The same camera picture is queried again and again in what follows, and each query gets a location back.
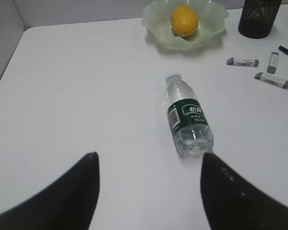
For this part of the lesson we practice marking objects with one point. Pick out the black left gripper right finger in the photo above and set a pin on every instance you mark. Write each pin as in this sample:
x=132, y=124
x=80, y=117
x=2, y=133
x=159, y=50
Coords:
x=232, y=203

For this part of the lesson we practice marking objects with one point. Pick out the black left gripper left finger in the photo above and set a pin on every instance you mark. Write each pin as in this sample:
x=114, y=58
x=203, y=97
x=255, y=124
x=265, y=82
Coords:
x=67, y=204

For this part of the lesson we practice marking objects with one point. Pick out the clear water bottle green label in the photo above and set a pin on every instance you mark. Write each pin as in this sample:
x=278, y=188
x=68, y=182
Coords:
x=191, y=132

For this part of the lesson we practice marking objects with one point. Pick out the yellow mango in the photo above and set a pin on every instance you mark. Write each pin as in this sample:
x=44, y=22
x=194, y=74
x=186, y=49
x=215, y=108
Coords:
x=184, y=21

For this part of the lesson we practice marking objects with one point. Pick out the grey white eraser lower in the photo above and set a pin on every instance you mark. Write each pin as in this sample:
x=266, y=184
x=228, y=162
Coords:
x=271, y=79

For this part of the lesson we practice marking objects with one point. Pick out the grey white eraser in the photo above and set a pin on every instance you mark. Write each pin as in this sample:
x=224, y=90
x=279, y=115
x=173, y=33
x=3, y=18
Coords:
x=246, y=62
x=272, y=64
x=271, y=79

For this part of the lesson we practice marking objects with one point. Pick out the grey white eraser upper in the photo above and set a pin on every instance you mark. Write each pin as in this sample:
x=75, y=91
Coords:
x=272, y=64

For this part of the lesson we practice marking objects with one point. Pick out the grey white eraser left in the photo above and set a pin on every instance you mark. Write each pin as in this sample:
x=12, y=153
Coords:
x=246, y=62

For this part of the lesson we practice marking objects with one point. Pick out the black mesh pen holder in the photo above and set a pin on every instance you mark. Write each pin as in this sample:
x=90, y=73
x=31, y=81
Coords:
x=258, y=17

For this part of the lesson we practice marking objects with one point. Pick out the pale green wavy glass plate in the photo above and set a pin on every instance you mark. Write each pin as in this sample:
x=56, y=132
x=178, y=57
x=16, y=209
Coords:
x=157, y=20

